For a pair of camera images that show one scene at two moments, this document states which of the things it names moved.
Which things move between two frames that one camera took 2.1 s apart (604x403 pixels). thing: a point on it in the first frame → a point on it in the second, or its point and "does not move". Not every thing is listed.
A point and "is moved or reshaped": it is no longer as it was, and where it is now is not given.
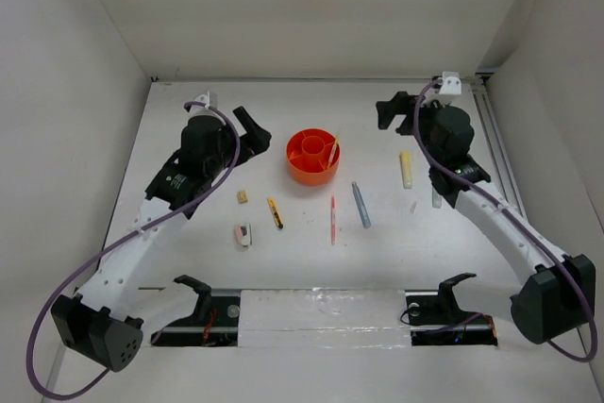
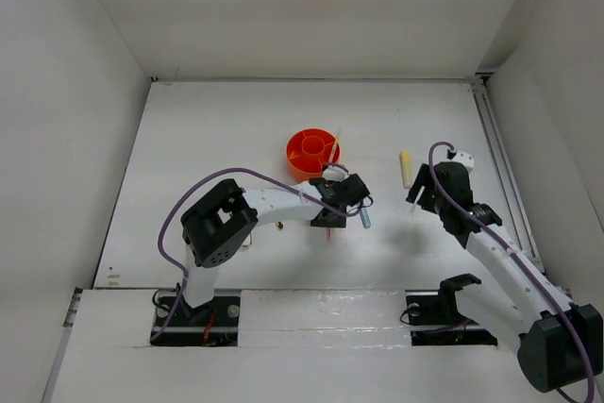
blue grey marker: x=366 y=221 does not move
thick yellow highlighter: x=406 y=162 does not move
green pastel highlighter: x=436 y=199 is moved or reshaped
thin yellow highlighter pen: x=333 y=148 does not move
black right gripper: x=400 y=105 → x=424 y=177
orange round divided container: x=313 y=156 does not move
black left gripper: x=256 y=140 → x=336 y=224
